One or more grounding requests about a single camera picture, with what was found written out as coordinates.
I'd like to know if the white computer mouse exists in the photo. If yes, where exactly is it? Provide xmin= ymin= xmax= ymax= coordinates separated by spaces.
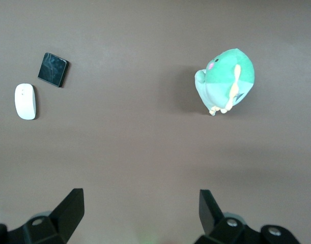
xmin=14 ymin=83 xmax=37 ymax=120

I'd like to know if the black smartphone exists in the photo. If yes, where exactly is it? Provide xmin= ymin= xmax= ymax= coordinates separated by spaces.
xmin=37 ymin=52 xmax=70 ymax=88

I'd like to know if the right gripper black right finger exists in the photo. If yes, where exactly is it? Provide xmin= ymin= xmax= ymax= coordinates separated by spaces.
xmin=193 ymin=189 xmax=301 ymax=244

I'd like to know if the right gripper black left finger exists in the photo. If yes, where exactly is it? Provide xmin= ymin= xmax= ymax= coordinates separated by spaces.
xmin=0 ymin=188 xmax=85 ymax=244

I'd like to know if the green plush toy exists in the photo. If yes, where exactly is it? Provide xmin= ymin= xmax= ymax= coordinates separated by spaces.
xmin=194 ymin=48 xmax=255 ymax=117

